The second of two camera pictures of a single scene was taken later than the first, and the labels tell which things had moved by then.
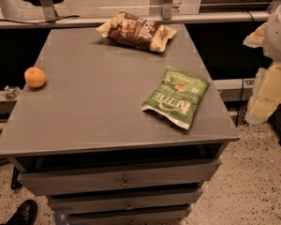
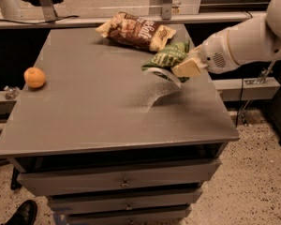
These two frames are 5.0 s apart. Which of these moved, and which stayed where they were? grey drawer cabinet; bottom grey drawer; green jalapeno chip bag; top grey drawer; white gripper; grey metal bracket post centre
Moved: white gripper; green jalapeno chip bag
Stayed: grey metal bracket post centre; top grey drawer; bottom grey drawer; grey drawer cabinet
